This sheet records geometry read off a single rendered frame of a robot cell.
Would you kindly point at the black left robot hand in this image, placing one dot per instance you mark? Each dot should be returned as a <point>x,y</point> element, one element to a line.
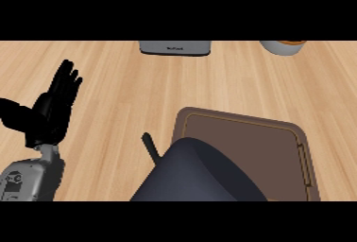
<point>50,107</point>

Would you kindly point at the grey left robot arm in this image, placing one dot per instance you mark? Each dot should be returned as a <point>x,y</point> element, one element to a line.
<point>28,179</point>

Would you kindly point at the dark grey pot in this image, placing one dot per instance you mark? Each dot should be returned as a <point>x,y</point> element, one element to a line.
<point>195,176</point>

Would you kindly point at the brown tray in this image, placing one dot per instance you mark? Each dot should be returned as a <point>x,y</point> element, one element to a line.
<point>260,148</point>

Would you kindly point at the grey appliance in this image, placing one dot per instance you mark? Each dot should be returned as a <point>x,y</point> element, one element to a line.
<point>175,47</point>

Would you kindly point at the grey cup with orange rim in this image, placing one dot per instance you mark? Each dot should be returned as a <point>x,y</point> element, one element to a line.
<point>282,47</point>

